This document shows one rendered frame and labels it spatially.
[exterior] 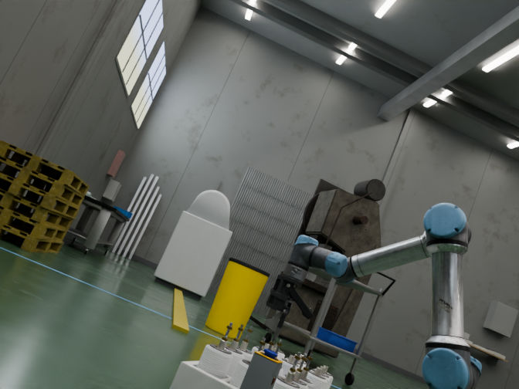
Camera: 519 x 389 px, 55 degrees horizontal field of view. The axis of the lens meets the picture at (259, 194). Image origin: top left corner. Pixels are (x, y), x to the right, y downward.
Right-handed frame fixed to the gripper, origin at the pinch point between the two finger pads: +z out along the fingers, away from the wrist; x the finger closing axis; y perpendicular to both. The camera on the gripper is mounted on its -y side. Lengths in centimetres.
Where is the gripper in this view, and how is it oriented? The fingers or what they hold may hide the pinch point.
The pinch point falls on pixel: (276, 337)
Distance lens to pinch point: 172.0
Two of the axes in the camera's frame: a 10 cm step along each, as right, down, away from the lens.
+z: -3.9, 9.0, -1.8
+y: -9.2, -3.6, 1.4
